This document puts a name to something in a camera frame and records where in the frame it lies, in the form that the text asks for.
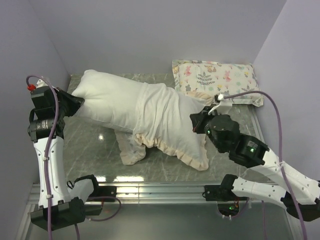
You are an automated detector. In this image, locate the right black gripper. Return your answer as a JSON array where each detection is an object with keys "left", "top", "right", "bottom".
[{"left": 189, "top": 105, "right": 225, "bottom": 153}]

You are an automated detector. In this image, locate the grey pillowcase with cream ruffle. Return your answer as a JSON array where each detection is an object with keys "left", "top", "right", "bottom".
[{"left": 115, "top": 83, "right": 214, "bottom": 171}]

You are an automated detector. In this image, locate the white pillow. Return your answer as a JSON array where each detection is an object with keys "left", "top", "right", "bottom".
[{"left": 72, "top": 69, "right": 146, "bottom": 133}]

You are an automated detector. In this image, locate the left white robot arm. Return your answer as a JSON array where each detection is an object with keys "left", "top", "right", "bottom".
[{"left": 28, "top": 86, "right": 101, "bottom": 231}]

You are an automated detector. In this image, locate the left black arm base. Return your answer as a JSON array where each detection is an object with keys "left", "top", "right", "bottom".
[{"left": 84, "top": 185, "right": 118, "bottom": 217}]

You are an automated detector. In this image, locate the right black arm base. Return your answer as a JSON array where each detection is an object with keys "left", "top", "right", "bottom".
[{"left": 202, "top": 184, "right": 249, "bottom": 221}]

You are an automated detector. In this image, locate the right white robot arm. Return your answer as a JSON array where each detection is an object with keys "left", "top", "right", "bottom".
[{"left": 190, "top": 106, "right": 320, "bottom": 222}]

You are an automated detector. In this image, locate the floral patterned pillow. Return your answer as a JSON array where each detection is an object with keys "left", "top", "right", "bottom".
[{"left": 172, "top": 60, "right": 260, "bottom": 100}]

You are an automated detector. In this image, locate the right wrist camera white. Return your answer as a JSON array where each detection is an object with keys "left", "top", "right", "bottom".
[{"left": 211, "top": 93, "right": 233, "bottom": 115}]

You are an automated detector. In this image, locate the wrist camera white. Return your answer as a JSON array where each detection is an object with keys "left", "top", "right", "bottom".
[
  {"left": 211, "top": 93, "right": 233, "bottom": 115},
  {"left": 25, "top": 76, "right": 49, "bottom": 92}
]

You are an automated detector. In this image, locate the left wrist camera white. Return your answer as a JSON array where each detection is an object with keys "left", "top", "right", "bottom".
[{"left": 25, "top": 76, "right": 49, "bottom": 92}]

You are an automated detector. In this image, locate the aluminium front rail frame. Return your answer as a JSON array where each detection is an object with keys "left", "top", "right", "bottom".
[{"left": 15, "top": 181, "right": 301, "bottom": 240}]

